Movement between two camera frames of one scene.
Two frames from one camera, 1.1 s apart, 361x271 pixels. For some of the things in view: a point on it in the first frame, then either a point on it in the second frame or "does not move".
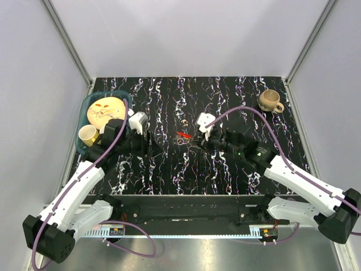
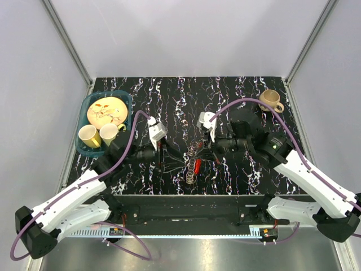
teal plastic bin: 82,118 does not move
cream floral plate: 101,110 does not move
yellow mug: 88,134 does not move
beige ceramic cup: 269,100 does not move
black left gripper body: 139,147 to 161,155
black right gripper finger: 200,138 to 205,145
